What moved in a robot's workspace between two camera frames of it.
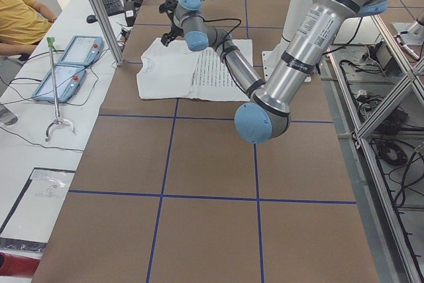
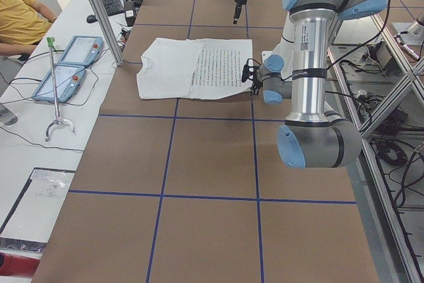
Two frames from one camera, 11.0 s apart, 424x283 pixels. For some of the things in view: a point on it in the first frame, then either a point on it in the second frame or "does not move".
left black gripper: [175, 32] to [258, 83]
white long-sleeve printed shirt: [176, 71] does not move
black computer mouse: [91, 18] does not move
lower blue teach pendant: [69, 80] does not move
